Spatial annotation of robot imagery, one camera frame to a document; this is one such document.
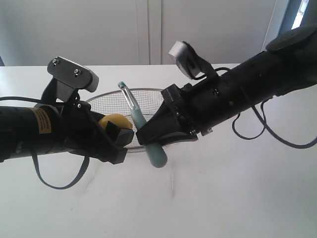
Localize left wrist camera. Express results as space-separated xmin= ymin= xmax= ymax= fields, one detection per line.
xmin=42 ymin=57 xmax=99 ymax=102

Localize oval wire mesh basket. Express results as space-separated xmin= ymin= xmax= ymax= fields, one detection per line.
xmin=86 ymin=86 xmax=174 ymax=153

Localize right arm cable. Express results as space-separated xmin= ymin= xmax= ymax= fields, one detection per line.
xmin=231 ymin=96 xmax=317 ymax=149

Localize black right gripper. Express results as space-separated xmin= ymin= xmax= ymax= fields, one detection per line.
xmin=136 ymin=71 xmax=248 ymax=146

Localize white cabinet doors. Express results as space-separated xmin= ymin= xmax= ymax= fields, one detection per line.
xmin=0 ymin=0 xmax=281 ymax=66

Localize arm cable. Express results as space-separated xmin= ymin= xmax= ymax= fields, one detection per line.
xmin=231 ymin=96 xmax=317 ymax=149
xmin=0 ymin=96 xmax=90 ymax=191

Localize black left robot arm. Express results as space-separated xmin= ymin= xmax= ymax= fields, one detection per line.
xmin=0 ymin=101 xmax=134 ymax=164

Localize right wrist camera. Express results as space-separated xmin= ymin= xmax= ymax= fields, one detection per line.
xmin=168 ymin=41 xmax=217 ymax=80

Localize teal handled peeler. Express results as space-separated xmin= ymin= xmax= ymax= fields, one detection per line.
xmin=118 ymin=81 xmax=167 ymax=168

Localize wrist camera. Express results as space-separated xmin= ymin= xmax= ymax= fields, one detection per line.
xmin=42 ymin=57 xmax=99 ymax=102
xmin=168 ymin=41 xmax=217 ymax=80

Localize yellow lemon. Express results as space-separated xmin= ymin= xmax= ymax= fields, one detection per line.
xmin=98 ymin=114 xmax=133 ymax=129

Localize window with blue frame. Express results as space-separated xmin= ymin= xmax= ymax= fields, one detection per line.
xmin=262 ymin=0 xmax=317 ymax=50

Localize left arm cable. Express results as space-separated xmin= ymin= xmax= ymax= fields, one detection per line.
xmin=0 ymin=96 xmax=90 ymax=191

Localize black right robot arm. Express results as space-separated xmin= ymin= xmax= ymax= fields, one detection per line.
xmin=136 ymin=24 xmax=317 ymax=145

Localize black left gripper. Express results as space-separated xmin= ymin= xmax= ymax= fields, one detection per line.
xmin=58 ymin=101 xmax=134 ymax=164

